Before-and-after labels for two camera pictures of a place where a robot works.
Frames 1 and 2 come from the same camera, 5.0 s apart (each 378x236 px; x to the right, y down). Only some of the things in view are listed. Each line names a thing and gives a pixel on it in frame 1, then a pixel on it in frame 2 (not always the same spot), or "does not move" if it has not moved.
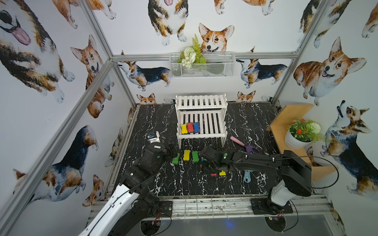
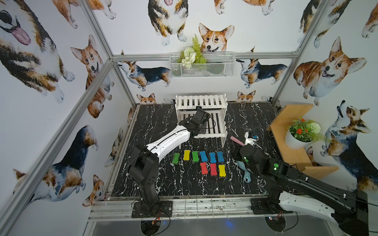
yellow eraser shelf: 186,155 does not move
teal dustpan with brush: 247,177 does not move
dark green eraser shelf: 175,160 does not move
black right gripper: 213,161 to 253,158
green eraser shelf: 195,156 does not move
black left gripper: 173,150 to 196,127
